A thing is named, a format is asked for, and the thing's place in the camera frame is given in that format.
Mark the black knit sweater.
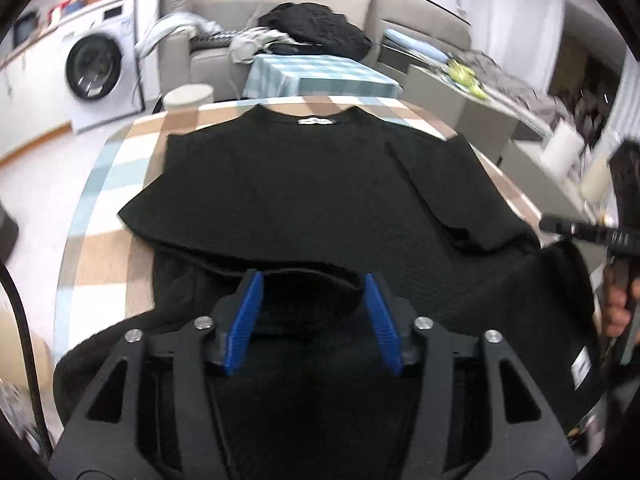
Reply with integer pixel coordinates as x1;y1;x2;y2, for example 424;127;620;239
50;106;602;479

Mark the light grey clothes pile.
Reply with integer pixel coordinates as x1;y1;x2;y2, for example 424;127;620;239
229;27;296;64

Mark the person right hand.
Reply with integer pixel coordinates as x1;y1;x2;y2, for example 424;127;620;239
601;260;639;338

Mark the brown blue checkered tablecloth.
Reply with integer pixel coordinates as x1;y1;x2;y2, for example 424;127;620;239
52;96;541;364

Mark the beige cabinet box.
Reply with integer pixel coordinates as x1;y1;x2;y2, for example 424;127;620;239
402;65;518;162

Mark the grey crumpled blanket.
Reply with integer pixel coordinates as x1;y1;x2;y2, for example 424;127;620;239
456;50;575;129

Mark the round white stool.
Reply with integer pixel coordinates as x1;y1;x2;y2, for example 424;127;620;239
163;84;214;110

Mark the green toy figure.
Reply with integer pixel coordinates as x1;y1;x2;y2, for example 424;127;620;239
448;58;488;101

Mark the teal checkered small table cloth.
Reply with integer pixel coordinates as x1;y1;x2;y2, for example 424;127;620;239
242;54;402;99

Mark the light blue pillow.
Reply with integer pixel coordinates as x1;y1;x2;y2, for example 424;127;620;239
383;28;449;64

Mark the black padded jacket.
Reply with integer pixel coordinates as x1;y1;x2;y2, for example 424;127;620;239
257;2;372;61

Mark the white front-load washing machine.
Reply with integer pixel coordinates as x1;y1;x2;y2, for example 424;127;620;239
58;0;145;133

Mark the grey sofa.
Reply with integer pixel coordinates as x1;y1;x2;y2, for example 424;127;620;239
158;0;381;104

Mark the black cable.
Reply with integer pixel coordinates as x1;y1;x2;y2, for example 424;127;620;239
0;261;54;461

